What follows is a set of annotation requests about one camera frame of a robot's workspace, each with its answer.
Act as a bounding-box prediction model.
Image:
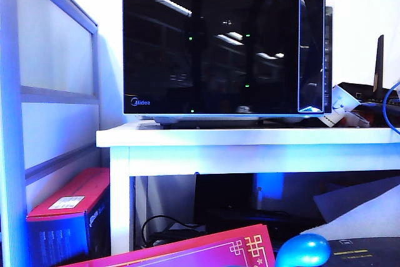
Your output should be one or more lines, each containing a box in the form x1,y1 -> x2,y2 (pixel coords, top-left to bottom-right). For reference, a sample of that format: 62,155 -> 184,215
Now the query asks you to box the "black Midea microwave oven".
122,0 -> 326,116

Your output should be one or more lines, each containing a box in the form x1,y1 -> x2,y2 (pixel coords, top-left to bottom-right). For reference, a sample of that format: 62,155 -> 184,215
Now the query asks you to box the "black router with antenna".
337,34 -> 400,113

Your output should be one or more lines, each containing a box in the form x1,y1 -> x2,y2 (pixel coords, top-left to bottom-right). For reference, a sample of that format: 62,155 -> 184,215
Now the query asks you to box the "white paper cup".
320,84 -> 362,129

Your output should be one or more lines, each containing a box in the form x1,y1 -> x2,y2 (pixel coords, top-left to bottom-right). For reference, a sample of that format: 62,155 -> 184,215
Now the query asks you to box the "small white red box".
346,109 -> 374,128

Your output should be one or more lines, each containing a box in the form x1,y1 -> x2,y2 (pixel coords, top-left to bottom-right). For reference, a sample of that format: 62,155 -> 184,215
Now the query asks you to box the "dark red box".
351,103 -> 400,129

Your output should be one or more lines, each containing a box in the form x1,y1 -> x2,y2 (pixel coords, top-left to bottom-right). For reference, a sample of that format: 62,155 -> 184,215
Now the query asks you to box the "white table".
96,122 -> 400,254

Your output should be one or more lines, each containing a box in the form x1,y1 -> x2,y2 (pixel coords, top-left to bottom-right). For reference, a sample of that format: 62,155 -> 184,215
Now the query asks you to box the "white foam sheet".
299,176 -> 400,239

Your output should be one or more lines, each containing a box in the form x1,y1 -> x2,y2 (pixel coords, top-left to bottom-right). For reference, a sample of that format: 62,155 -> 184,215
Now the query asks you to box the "glossy blue egg-shaped object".
276,234 -> 332,267

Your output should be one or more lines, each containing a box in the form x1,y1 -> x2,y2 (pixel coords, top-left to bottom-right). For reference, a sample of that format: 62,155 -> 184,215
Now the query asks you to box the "black box gold print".
327,238 -> 400,267

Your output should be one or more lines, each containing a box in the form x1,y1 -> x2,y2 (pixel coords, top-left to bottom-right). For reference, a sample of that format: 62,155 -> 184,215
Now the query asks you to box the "frosted office partition panel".
0,0 -> 101,267

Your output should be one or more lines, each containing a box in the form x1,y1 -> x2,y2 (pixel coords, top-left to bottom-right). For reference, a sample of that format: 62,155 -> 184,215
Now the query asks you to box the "pink gift box gold pattern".
59,223 -> 278,267

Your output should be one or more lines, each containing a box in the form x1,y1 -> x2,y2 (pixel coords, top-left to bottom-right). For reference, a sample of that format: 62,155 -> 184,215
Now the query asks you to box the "red and black cardboard box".
26,168 -> 112,261

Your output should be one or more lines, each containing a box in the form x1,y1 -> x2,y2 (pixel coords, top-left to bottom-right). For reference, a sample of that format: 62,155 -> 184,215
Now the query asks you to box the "blue cable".
382,81 -> 400,130

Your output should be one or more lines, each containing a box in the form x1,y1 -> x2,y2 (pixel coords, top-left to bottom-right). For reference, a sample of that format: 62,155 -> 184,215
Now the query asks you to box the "black cable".
141,214 -> 208,248

